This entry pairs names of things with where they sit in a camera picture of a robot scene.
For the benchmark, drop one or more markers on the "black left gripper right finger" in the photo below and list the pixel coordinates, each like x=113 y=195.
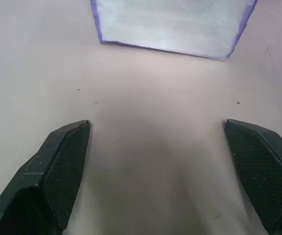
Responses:
x=263 y=169

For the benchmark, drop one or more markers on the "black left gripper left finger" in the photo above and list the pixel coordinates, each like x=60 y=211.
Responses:
x=57 y=171

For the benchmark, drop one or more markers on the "white cloth with purple edge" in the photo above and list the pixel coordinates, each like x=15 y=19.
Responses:
x=170 y=24

